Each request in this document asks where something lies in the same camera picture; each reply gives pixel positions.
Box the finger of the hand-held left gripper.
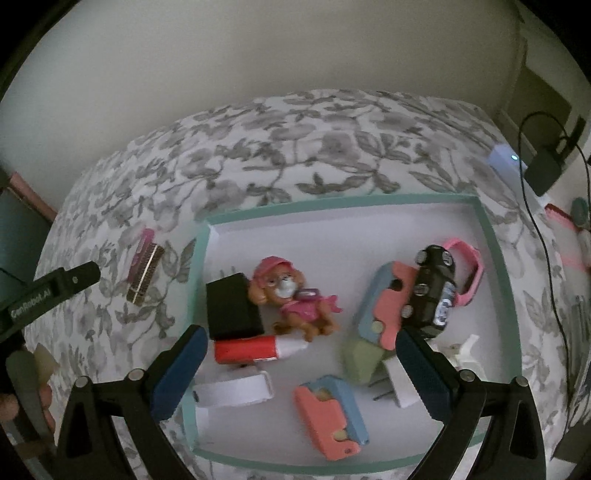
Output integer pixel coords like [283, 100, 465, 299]
[60, 261, 101, 297]

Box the pink notebook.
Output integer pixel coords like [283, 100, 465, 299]
[545, 205, 591, 273]

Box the grey floral bedsheet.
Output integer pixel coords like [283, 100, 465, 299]
[23, 90, 591, 480]

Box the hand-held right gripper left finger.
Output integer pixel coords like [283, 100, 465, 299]
[55, 324, 209, 480]

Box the white plug adapter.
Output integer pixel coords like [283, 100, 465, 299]
[369, 355, 432, 409]

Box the teal shallow cardboard box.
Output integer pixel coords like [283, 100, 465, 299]
[180, 193, 520, 476]

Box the white plastic clip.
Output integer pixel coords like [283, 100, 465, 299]
[191, 370, 275, 408]

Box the pink and blue toy knife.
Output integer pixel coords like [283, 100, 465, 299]
[294, 375, 370, 461]
[358, 261, 419, 352]

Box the white power bank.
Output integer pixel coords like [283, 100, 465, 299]
[489, 144, 527, 178]

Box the black wall charger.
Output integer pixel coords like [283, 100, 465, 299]
[526, 115, 587, 195]

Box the brown door frame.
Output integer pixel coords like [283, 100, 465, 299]
[11, 173, 58, 222]

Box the black plug adapter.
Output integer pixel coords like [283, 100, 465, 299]
[205, 272, 266, 341]

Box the white hair claw clip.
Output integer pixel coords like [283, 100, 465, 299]
[434, 335, 490, 374]

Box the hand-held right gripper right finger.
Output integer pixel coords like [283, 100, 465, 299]
[396, 326, 548, 480]

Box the white lattice furniture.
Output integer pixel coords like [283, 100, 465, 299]
[499, 18, 591, 155]

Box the red and white tube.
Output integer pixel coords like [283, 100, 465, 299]
[213, 335, 310, 367]

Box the green block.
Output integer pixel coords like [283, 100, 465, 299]
[342, 339, 393, 386]

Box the dark teal door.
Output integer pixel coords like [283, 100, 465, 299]
[0, 185, 51, 289]

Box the black toy car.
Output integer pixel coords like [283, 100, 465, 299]
[401, 244, 458, 340]

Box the pink dog toy figure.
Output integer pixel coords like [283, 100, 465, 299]
[248, 257, 345, 342]

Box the striped card stack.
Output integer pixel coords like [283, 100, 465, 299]
[127, 244, 165, 305]

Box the person's left hand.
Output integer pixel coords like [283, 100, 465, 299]
[0, 385, 57, 428]

